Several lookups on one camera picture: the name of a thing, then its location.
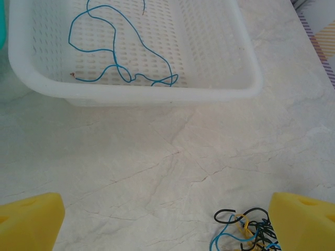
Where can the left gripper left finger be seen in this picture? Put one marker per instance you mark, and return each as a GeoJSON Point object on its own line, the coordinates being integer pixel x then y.
{"type": "Point", "coordinates": [28, 222]}

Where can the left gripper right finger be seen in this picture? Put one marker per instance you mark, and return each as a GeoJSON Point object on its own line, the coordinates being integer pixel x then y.
{"type": "Point", "coordinates": [301, 225]}

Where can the white slotted plastic basket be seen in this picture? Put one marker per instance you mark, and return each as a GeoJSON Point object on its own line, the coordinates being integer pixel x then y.
{"type": "Point", "coordinates": [222, 57]}

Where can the teal plastic basket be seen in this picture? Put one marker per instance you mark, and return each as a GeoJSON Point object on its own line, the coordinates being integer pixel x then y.
{"type": "Point", "coordinates": [2, 23]}

